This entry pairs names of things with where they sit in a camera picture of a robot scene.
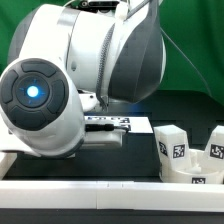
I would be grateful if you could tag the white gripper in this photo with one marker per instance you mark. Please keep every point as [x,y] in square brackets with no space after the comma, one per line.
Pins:
[62,137]

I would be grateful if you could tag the white round stool seat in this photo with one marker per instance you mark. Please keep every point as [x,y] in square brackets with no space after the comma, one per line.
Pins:
[194,175]

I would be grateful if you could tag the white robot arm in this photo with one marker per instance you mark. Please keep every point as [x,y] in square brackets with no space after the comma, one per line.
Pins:
[65,61]

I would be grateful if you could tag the white marker sheet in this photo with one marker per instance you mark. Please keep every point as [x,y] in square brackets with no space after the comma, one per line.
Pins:
[134,124]

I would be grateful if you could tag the green backdrop curtain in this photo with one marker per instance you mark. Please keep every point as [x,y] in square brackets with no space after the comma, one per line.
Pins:
[194,42]

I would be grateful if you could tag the white left rail block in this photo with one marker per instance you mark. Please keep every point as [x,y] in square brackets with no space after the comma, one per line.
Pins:
[6,161]

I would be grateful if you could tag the white front rail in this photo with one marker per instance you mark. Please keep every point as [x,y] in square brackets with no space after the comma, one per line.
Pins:
[112,195]

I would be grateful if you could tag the black camera on mount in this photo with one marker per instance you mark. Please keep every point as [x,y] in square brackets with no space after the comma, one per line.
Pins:
[99,4]

